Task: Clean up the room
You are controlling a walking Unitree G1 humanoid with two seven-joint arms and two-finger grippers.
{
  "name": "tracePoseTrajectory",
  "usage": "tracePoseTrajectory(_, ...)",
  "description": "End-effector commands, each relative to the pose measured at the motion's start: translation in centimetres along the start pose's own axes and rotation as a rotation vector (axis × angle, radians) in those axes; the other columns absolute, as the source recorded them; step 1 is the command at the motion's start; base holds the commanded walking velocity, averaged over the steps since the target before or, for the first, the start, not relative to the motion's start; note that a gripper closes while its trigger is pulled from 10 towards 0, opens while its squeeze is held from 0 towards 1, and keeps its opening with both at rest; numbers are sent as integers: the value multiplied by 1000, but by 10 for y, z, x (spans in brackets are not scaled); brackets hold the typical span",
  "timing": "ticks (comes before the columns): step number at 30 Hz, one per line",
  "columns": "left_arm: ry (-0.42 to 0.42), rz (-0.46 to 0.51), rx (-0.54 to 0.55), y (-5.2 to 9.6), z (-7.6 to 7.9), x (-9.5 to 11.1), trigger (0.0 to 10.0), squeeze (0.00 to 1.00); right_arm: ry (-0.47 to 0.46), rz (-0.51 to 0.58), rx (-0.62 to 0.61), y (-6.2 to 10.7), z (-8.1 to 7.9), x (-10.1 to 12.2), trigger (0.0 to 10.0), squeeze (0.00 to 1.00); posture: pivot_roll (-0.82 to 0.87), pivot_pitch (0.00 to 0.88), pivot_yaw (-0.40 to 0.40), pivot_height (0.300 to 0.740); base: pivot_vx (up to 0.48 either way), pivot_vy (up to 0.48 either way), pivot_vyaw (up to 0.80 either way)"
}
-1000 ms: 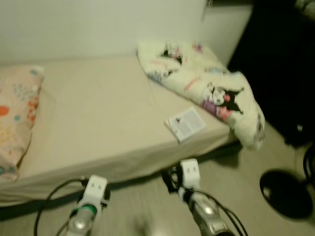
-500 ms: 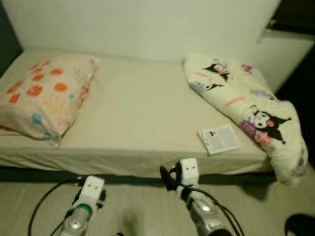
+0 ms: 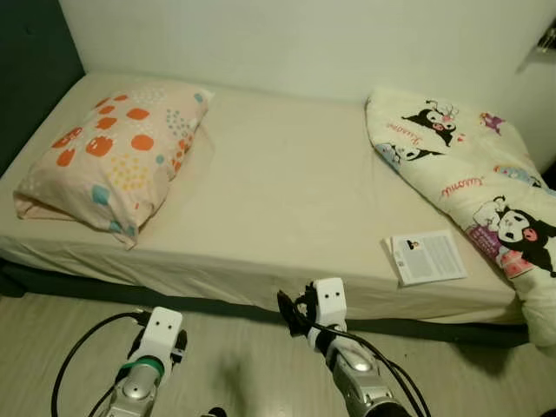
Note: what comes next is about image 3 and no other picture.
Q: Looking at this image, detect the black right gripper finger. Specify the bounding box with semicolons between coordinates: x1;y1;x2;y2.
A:
275;290;301;340

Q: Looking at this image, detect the white paperback book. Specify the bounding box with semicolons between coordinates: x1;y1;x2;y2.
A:
383;228;469;288

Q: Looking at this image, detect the cream cartoon print blanket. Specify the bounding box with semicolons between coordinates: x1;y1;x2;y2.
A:
364;85;556;349

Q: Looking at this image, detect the cream bed mattress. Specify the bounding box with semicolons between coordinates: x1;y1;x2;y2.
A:
0;71;545;328

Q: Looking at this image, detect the pink pillow with orange spots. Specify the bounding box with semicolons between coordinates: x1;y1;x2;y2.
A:
12;80;215;252

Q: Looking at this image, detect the silver window latch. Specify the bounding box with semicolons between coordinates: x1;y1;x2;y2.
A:
536;25;556;54

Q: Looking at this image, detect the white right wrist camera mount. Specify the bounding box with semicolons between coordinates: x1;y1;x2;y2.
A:
314;277;349;336

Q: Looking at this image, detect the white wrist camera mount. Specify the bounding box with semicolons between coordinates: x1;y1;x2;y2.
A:
142;306;185;362
314;277;349;336

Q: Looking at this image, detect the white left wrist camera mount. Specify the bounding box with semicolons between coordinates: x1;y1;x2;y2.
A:
142;306;185;362

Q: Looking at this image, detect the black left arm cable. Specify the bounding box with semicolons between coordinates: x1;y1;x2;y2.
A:
50;310;154;417

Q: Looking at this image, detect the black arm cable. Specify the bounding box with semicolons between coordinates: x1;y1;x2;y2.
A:
50;310;154;417
302;320;433;417

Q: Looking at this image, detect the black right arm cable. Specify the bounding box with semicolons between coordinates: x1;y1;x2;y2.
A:
302;320;433;417

